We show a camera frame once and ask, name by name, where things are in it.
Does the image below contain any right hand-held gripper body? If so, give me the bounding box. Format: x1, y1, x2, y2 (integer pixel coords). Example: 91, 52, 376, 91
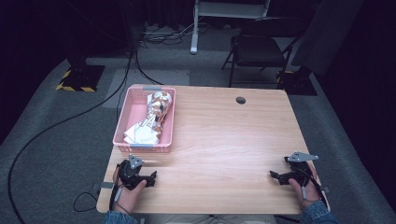
283, 150, 319, 188

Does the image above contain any black folding chair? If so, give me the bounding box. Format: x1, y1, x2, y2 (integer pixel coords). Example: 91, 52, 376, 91
220, 16, 308, 89

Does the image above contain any black stand base striped edge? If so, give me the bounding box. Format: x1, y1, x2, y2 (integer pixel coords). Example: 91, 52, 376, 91
276, 65, 318, 96
55, 50, 106, 93

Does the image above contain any looped black cable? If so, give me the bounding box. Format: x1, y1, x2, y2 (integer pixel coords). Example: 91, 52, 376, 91
73, 191, 100, 214

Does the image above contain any bundle of floor cables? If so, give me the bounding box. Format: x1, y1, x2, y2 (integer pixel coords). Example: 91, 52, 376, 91
138, 21, 206, 47

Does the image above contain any silver foil wrapper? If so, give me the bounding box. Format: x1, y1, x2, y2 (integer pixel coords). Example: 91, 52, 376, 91
143, 91, 173, 138

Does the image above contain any right hand-held gripper cable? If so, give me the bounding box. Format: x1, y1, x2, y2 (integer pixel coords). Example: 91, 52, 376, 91
297, 167, 330, 209

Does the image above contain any person's left hand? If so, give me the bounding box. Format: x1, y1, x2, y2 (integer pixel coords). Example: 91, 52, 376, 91
112, 167, 148, 215

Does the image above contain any long black floor cable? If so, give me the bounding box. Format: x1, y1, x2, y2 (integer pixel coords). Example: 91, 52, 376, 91
7, 50, 135, 224

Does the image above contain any white paper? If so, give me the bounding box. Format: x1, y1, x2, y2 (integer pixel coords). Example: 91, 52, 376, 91
123, 121, 161, 146

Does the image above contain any hand-held gripper cable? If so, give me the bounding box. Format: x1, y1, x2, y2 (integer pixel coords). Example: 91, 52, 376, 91
297, 167, 330, 209
108, 184, 132, 216

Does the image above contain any left hand-held gripper cable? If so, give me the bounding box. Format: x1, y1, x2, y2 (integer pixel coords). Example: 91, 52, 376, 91
108, 184, 132, 216

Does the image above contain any person's right hand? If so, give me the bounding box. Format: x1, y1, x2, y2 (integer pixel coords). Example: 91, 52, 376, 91
289, 163, 322, 210

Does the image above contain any pink plastic basket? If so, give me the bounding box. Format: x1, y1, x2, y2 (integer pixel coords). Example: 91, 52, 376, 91
112, 86, 177, 154

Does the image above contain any white metal stand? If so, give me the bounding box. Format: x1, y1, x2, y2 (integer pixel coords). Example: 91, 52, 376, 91
190, 0, 272, 56

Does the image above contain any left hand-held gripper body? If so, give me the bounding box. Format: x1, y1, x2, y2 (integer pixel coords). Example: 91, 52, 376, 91
117, 154, 148, 191

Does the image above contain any grey hanging curtain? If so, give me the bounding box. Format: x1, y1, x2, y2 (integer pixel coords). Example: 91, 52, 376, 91
291, 0, 364, 77

